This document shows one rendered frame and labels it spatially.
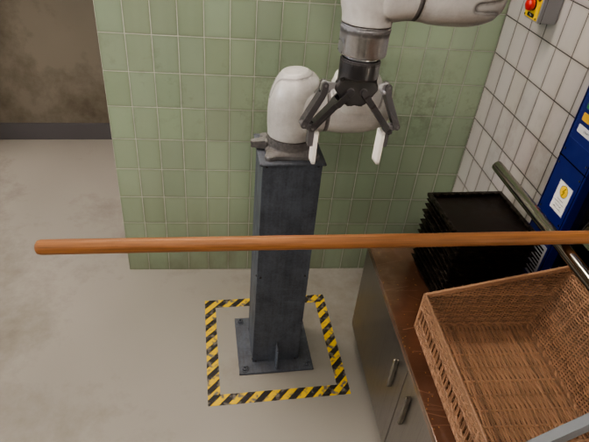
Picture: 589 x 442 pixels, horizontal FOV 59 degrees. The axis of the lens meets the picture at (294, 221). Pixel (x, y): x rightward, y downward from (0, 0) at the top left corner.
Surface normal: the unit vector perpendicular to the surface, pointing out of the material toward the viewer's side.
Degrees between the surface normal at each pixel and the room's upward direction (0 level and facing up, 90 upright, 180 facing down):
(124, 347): 0
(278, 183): 90
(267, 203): 90
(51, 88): 90
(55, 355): 0
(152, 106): 90
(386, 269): 0
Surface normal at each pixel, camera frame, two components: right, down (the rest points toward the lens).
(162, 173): 0.10, 0.59
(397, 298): 0.08, -0.81
